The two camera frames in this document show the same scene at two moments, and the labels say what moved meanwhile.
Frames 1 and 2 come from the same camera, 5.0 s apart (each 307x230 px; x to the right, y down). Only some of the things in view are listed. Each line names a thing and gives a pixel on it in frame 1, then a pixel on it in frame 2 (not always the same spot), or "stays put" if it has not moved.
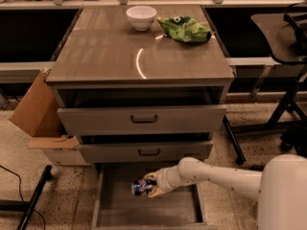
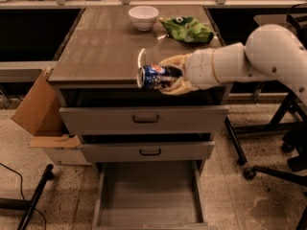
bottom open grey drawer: x=116 y=207 stays put
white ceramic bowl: x=142 y=17 stays put
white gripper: x=163 y=179 to x=199 y=69
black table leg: x=233 y=141 stays put
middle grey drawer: x=144 y=151 stays put
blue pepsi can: x=139 y=187 to x=155 y=77
